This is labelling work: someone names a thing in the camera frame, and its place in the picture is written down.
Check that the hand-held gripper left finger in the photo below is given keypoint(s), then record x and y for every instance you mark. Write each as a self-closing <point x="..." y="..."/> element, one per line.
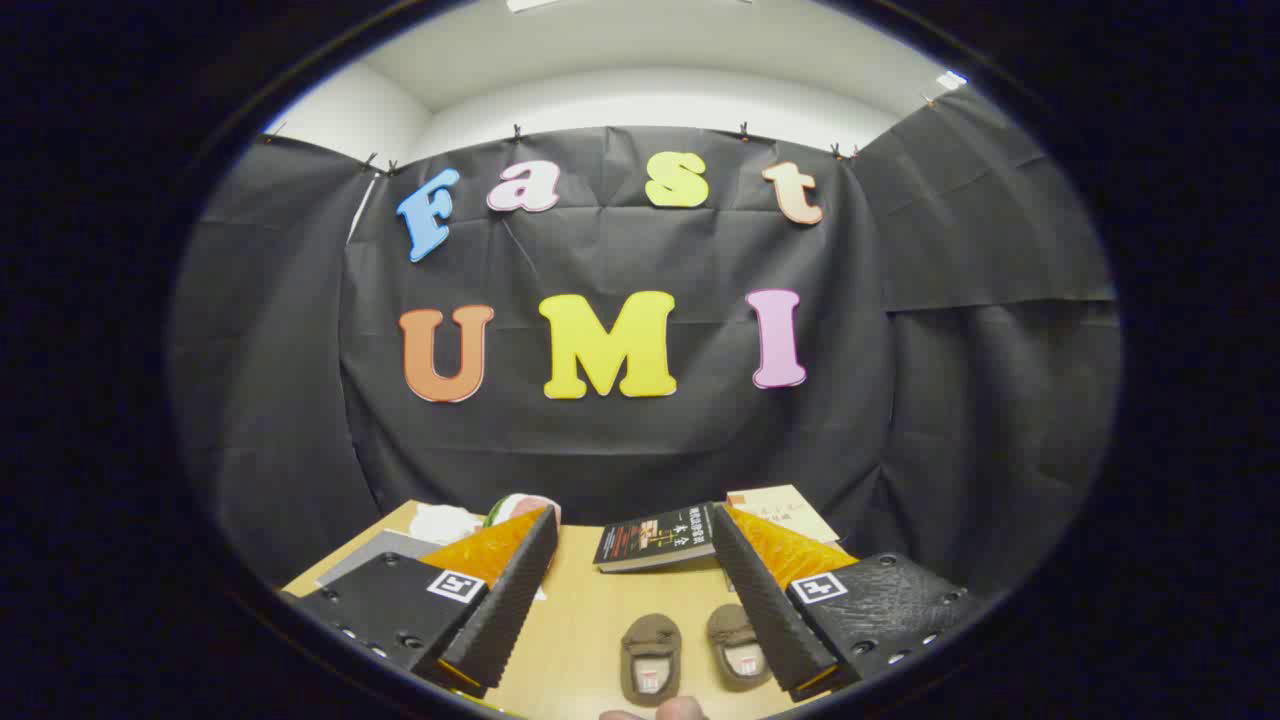
<point x="510" y="610"/>

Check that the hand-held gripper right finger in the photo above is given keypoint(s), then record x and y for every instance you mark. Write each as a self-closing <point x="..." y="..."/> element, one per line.
<point x="770" y="610"/>

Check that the brown fuzzy shoe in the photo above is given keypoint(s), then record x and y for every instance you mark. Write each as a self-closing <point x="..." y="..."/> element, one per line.
<point x="650" y="640"/>
<point x="730" y="625"/>

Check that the grey fabric storage box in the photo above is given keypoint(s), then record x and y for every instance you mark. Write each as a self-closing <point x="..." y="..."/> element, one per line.
<point x="385" y="550"/>

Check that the beige cover book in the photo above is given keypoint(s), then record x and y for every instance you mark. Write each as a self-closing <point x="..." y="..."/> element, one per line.
<point x="785" y="510"/>

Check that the watermelon slice plush toy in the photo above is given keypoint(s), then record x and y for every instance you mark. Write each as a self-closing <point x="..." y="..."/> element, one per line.
<point x="520" y="503"/>

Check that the white plush toy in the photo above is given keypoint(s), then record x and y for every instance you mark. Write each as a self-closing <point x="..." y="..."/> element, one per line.
<point x="445" y="522"/>

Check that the black cover book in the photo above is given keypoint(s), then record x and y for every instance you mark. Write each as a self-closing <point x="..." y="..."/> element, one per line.
<point x="655" y="535"/>

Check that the black backdrop cloth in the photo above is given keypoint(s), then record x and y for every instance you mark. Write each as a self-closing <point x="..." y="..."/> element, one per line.
<point x="620" y="450"/>

